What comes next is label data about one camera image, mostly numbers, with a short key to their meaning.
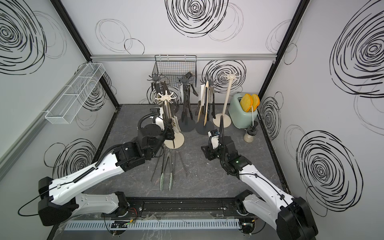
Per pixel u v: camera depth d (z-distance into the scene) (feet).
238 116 3.17
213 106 2.71
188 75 3.04
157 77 2.57
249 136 3.25
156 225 2.53
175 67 3.13
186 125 3.56
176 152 3.09
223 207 2.44
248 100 3.07
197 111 2.87
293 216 1.27
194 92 2.86
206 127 3.48
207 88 2.41
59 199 1.27
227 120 3.72
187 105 2.73
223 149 1.96
